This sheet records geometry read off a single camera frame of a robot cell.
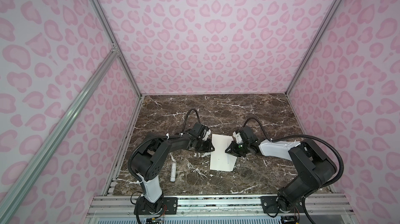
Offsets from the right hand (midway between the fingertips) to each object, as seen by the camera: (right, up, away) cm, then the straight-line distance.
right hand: (226, 150), depth 88 cm
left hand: (-6, +1, +2) cm, 7 cm away
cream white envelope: (-3, -6, 0) cm, 7 cm away
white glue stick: (-29, -9, -6) cm, 31 cm away
